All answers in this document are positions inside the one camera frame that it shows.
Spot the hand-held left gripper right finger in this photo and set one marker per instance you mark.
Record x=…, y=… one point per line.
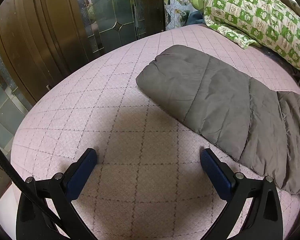
x=215, y=172

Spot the grey hooded puffer jacket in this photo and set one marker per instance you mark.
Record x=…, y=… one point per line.
x=215, y=92

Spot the green patterned pillow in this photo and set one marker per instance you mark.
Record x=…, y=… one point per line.
x=260, y=12

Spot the pink quilted bed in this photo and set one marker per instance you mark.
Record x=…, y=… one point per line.
x=127, y=105

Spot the wooden wardrobe with glass doors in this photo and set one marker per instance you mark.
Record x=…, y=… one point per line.
x=40, y=30

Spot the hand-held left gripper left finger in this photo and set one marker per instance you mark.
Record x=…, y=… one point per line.
x=81, y=172

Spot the floral plastic sheet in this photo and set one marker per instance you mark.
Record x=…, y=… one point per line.
x=176, y=5

